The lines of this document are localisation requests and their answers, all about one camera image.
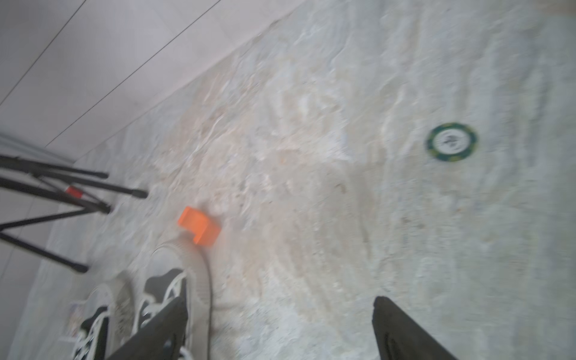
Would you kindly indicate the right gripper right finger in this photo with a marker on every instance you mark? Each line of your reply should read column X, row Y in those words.
column 398, row 336

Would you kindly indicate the small red object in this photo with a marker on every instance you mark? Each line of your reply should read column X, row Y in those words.
column 74, row 192

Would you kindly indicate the black canvas sneaker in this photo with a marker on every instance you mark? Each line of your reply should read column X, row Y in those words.
column 177, row 268
column 107, row 319

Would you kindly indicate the orange plastic clip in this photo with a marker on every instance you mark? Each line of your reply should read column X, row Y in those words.
column 203, row 228

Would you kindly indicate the black perforated music stand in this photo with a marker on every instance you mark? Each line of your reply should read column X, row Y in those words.
column 54, row 179

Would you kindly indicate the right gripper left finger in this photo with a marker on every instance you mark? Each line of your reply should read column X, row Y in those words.
column 161, row 338

